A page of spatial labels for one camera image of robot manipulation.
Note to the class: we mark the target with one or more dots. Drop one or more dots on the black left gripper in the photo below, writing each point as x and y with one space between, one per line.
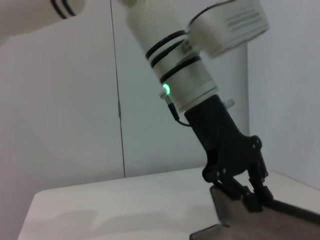
220 140

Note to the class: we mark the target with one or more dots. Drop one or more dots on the black glasses case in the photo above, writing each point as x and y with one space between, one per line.
250 225

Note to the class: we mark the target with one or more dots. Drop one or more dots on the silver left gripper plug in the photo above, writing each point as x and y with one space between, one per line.
229 102

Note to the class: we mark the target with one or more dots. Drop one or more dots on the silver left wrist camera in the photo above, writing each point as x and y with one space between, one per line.
225 30

